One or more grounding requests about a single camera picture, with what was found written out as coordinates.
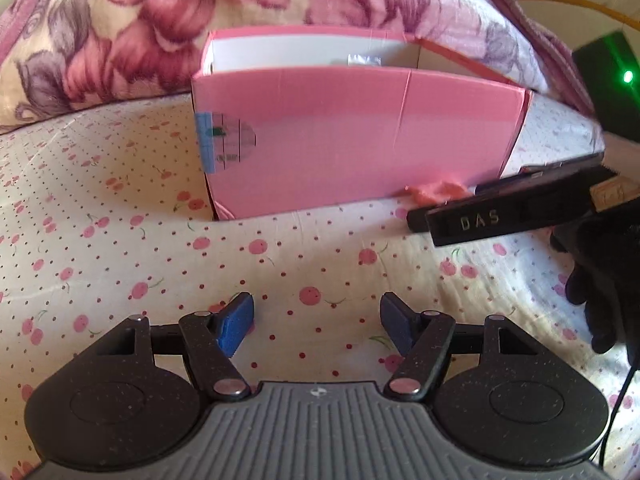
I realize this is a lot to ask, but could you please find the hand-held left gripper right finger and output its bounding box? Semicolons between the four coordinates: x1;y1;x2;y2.
379;292;540;403

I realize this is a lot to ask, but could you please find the pink floral blanket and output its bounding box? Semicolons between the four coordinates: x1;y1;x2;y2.
0;0;596;136

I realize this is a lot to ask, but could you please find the small pink cloth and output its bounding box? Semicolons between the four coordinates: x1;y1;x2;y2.
403;179;474;207

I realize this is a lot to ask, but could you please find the silver foil packet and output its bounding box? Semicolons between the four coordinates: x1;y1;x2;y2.
347;52;385;69

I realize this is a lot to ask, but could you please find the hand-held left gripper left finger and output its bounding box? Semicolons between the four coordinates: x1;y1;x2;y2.
99;292;255;403

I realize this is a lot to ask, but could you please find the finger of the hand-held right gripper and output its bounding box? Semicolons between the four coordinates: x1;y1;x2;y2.
424;167;620;248
406;154;603;234

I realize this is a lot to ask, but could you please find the black cable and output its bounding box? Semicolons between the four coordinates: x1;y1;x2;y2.
597;360;640;466

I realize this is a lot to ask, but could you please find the pink cardboard box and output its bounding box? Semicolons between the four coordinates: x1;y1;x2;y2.
191;30;608;223

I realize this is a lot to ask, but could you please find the yellow cable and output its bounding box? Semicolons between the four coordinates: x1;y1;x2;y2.
515;0;640;28

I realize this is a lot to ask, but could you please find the person's right hand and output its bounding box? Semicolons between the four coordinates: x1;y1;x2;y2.
549;204;640;356

